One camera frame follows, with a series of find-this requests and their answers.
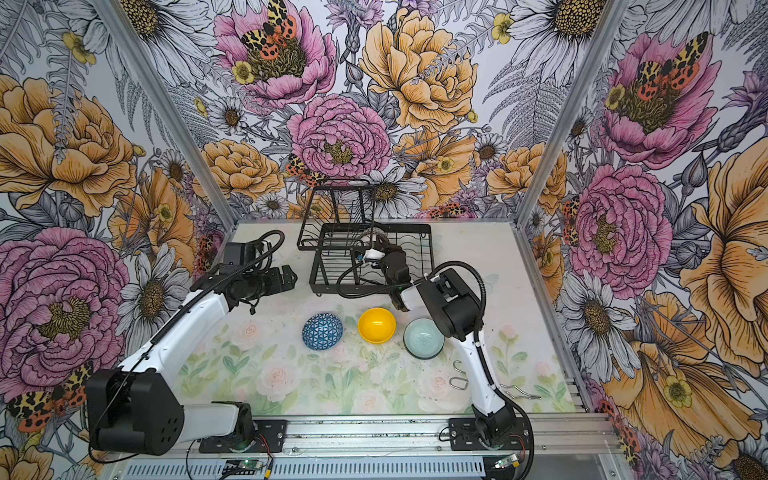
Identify cream white bowl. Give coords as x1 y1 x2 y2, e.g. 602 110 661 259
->
350 237 384 264

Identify mint green bowl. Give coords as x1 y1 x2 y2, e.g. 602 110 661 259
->
403 318 445 360

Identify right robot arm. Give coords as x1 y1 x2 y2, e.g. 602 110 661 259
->
352 232 524 448

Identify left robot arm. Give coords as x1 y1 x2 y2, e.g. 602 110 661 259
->
85 230 297 456

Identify yellow bowl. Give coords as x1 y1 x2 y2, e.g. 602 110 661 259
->
357 307 397 345

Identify blue patterned bowl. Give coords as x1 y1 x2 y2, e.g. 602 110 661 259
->
302 312 344 351

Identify metal tongs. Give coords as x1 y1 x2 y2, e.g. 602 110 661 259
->
448 360 541 400

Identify black wire dish rack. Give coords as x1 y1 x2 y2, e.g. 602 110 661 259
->
297 182 434 296

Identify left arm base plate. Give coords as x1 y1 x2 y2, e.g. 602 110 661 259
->
199 419 288 454

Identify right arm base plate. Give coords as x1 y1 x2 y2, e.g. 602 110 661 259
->
440 417 533 451

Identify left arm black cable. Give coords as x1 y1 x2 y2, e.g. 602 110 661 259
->
86 229 287 466

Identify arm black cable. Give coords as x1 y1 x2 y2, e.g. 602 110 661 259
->
86 229 287 466
334 259 535 480

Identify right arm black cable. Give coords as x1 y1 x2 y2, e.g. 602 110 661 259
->
334 259 535 480

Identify aluminium mounting rail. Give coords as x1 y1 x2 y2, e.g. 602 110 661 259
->
113 413 619 460

